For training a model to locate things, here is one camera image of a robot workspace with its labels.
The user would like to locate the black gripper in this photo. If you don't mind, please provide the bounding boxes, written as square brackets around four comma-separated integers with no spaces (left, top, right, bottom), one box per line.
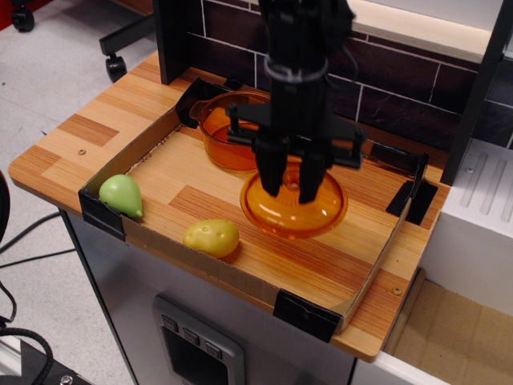
[226,67,367,204]

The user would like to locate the orange glass pot lid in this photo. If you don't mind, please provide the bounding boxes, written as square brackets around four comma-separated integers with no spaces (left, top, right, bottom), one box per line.
[240,162,348,239]

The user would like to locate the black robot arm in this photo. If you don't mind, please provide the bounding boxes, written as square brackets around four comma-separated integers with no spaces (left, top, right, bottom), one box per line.
[226,1,367,204]

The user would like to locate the orange glass pot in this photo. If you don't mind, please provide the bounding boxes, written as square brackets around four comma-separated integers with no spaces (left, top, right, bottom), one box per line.
[189,91,270,172]

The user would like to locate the yellow plastic potato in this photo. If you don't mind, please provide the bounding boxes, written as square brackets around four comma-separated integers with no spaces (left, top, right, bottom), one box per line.
[183,219,240,258]

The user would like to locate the cardboard fence with black tape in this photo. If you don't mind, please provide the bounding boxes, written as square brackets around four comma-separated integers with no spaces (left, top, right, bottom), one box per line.
[78,76,448,360]

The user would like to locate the green plastic pear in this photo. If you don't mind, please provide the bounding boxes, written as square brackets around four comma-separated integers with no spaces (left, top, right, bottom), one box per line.
[99,174,143,218]

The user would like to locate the white sink drainboard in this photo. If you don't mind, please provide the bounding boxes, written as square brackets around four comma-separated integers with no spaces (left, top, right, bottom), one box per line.
[421,140,512,314]

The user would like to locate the black rolling chair base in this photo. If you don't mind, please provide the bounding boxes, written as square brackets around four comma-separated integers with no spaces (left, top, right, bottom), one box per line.
[99,14,155,83]

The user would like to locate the grey oven control panel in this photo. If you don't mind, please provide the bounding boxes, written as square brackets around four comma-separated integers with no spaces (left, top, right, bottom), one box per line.
[152,296,246,385]

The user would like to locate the black caster wheel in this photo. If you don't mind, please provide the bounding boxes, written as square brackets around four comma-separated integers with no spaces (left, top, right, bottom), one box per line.
[11,0,35,33]

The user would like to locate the black braided cable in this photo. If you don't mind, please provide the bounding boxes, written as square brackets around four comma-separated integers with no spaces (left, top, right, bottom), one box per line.
[0,326,55,385]

